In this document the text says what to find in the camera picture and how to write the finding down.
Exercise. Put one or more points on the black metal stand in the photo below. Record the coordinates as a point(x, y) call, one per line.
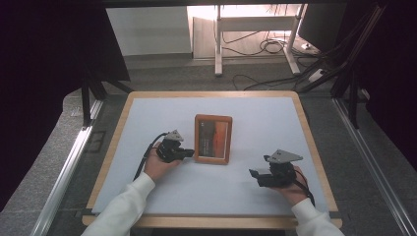
point(353, 105)
point(86, 105)

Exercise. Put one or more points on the black curtain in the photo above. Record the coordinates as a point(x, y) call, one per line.
point(393, 82)
point(42, 65)

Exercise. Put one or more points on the orange wooden tray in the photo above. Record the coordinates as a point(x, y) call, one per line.
point(213, 139)

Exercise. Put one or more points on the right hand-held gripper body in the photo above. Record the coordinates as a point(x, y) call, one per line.
point(282, 175)

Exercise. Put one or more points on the white wall panel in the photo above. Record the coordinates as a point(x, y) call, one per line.
point(147, 31)

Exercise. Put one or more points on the dark floor hatch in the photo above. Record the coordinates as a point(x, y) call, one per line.
point(96, 141)

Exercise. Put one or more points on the white table mat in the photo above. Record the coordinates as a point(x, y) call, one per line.
point(164, 111)

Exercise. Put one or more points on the person's left hand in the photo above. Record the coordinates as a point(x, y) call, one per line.
point(155, 167)

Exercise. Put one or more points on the aluminium rail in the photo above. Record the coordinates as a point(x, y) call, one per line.
point(65, 167)
point(370, 154)

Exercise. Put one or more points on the person's right hand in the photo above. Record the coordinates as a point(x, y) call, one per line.
point(296, 193)

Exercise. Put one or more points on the white desk frame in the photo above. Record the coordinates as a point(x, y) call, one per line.
point(255, 23)

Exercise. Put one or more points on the white power strip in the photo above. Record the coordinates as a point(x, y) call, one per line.
point(317, 75)

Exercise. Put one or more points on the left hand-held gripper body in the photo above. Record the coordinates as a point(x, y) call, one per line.
point(168, 152)

